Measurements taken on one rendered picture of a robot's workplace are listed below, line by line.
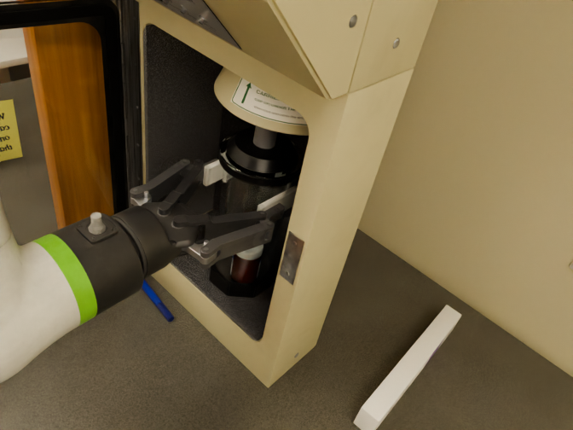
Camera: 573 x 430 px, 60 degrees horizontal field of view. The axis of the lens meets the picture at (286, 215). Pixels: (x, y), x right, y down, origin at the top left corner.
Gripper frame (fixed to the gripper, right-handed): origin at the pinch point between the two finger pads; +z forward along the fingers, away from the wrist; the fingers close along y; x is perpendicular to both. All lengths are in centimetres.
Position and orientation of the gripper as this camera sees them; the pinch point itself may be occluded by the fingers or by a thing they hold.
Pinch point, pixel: (255, 183)
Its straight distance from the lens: 65.3
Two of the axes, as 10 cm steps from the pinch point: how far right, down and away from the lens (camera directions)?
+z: 6.5, -3.9, 6.5
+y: -7.4, -5.3, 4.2
